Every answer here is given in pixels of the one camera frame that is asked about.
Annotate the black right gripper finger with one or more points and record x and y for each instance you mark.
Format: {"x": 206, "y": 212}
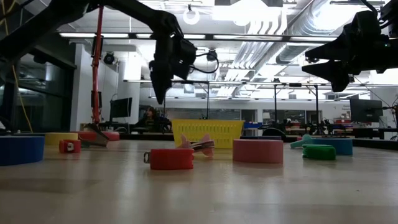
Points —
{"x": 337, "y": 74}
{"x": 332, "y": 51}

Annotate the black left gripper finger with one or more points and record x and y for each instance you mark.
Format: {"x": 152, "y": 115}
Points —
{"x": 161, "y": 81}

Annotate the light blue tape roll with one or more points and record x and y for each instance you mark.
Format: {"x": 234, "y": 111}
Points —
{"x": 343, "y": 146}

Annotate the teal staple remover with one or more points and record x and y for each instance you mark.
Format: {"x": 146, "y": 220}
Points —
{"x": 306, "y": 140}

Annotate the red mini stapler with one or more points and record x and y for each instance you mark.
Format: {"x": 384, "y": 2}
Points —
{"x": 299, "y": 138}
{"x": 63, "y": 146}
{"x": 171, "y": 159}

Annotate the yellow plastic basket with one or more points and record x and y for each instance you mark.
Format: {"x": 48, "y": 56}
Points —
{"x": 224, "y": 130}

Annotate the pink staple remover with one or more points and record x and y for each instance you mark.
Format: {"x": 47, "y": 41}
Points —
{"x": 207, "y": 152}

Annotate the pink tape roll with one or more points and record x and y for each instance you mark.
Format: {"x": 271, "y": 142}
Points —
{"x": 258, "y": 151}

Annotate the yellow tape roll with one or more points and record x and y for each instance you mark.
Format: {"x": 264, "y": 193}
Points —
{"x": 60, "y": 138}

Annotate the dark blue tape roll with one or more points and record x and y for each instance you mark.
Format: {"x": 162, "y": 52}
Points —
{"x": 21, "y": 151}

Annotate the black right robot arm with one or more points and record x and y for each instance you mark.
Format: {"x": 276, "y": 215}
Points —
{"x": 391, "y": 12}

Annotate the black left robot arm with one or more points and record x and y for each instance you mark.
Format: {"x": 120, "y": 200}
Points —
{"x": 46, "y": 25}

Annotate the green mini stapler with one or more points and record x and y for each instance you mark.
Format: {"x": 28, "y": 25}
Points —
{"x": 318, "y": 152}

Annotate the person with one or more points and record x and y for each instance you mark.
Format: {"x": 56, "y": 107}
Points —
{"x": 150, "y": 119}

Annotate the black computer monitor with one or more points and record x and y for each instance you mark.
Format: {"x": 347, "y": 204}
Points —
{"x": 121, "y": 107}
{"x": 366, "y": 110}

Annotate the red toolbox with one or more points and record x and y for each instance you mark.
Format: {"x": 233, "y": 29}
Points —
{"x": 342, "y": 120}

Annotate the red desk lamp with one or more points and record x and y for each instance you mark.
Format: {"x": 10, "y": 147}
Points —
{"x": 95, "y": 77}

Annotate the blue storage bin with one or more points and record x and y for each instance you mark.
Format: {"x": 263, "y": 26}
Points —
{"x": 253, "y": 125}

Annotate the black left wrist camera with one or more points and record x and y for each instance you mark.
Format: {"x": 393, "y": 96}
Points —
{"x": 188, "y": 57}

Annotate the black round ceiling camera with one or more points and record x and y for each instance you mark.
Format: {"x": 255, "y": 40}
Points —
{"x": 109, "y": 58}
{"x": 212, "y": 55}

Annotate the black metal frame stand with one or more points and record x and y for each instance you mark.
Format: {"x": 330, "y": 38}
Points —
{"x": 207, "y": 99}
{"x": 275, "y": 105}

